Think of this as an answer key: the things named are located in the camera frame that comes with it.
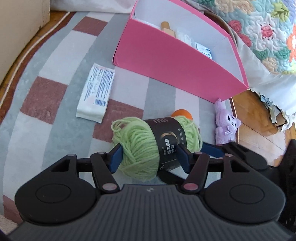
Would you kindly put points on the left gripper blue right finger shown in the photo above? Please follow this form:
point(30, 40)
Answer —
point(195, 165)

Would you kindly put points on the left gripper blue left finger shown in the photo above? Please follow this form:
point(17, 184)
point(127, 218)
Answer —
point(104, 164)

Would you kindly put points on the green yarn ball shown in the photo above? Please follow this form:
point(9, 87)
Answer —
point(151, 144)

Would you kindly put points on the purple plush toy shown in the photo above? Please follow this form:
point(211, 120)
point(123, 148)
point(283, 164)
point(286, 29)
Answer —
point(227, 124)

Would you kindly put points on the orange makeup sponge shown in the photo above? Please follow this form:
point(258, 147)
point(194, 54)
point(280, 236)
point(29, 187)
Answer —
point(182, 112)

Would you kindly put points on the white tissue pack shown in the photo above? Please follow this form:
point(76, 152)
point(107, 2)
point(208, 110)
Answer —
point(95, 95)

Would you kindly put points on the blue white wet wipes pack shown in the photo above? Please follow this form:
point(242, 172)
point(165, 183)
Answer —
point(204, 50)

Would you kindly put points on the clear box of floss picks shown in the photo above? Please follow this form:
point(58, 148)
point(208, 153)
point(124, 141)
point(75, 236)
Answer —
point(185, 38)

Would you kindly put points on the beige foundation bottle gold cap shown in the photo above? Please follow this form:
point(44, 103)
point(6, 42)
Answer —
point(165, 27)

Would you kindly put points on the grey checkered rug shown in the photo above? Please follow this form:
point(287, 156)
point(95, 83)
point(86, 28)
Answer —
point(41, 125)

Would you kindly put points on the pink cardboard box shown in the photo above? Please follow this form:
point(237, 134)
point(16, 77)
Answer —
point(145, 49)

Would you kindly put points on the floral quilt bedspread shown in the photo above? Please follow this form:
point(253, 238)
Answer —
point(266, 28)

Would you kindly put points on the beige cabinet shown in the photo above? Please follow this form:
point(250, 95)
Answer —
point(19, 22)

